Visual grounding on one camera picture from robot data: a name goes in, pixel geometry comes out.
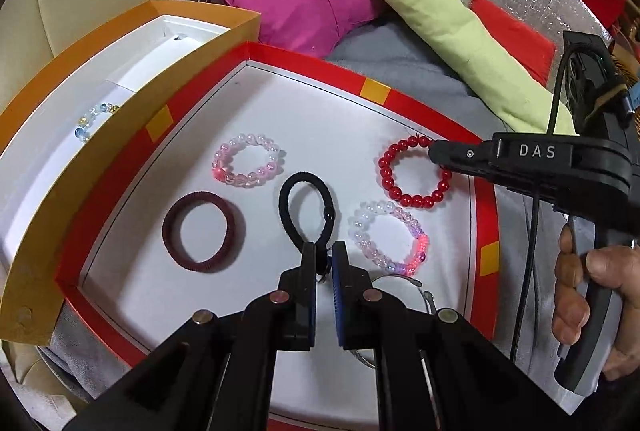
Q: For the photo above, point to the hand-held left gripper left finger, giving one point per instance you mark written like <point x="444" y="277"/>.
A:
<point x="305" y="291"/>

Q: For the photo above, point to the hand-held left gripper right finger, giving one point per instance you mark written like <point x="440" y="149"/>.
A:
<point x="339" y="296"/>

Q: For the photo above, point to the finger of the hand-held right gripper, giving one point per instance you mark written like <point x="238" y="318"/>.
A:
<point x="452" y="156"/>

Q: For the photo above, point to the red cardboard box tray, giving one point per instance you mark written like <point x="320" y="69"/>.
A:
<point x="260" y="111"/>

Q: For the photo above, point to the orange cardboard box tray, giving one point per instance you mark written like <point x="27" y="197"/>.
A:
<point x="100" y="171"/>

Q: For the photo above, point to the person's right hand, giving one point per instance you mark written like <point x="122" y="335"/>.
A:
<point x="625" y="271"/>

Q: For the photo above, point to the light green folded blanket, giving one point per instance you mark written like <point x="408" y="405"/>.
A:
<point x="450" y="26"/>

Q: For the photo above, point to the red cushion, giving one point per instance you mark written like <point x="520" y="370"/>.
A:
<point x="515" y="38"/>

